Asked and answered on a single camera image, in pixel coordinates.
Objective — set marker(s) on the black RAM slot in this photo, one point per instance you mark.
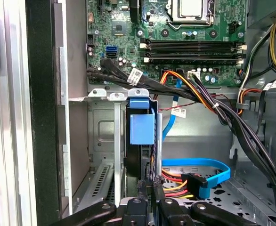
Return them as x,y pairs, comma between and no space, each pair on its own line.
192,47
192,55
192,61
192,42

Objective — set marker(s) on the silver CPU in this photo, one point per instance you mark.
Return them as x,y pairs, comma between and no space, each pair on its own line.
191,8

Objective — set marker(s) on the blue SATA port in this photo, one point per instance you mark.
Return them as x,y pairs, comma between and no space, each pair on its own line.
111,49

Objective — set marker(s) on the metal optical drive cage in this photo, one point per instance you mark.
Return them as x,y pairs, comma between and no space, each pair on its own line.
272,131

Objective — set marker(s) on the green motherboard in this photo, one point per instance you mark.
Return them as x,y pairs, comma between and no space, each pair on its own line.
138,26

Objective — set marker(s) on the hard disk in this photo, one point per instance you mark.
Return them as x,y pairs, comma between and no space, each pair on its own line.
141,129

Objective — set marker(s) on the black chipset chip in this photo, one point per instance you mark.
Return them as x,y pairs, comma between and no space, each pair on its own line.
119,27

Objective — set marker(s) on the grey power supply unit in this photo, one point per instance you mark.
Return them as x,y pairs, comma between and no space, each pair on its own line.
265,11

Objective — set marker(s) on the CPU socket metal frame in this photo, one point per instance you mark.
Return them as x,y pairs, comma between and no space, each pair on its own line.
211,16

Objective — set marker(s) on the black PC case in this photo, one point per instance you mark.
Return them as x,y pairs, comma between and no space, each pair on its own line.
42,94

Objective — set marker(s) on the metal disk bay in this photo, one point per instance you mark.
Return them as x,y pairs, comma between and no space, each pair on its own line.
102,131

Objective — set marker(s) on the black SATA port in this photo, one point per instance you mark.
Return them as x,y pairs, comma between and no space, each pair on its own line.
112,55

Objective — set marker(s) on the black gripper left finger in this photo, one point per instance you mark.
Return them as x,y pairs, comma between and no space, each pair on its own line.
133,214

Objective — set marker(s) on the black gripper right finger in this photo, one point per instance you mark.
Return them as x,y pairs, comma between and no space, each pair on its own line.
171,214

